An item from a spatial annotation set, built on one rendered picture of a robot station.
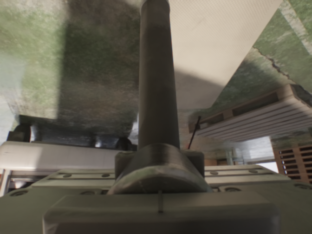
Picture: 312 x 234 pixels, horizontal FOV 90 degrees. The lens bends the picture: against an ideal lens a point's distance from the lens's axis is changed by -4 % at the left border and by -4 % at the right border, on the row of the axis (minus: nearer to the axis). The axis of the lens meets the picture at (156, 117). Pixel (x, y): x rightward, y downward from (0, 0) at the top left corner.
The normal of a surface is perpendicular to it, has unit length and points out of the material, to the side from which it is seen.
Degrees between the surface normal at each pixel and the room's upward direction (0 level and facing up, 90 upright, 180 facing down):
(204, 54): 0
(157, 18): 90
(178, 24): 0
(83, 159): 88
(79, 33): 0
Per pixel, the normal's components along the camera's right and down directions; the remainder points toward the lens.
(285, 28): 0.02, 0.93
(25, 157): 0.48, -0.29
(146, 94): -0.55, -0.29
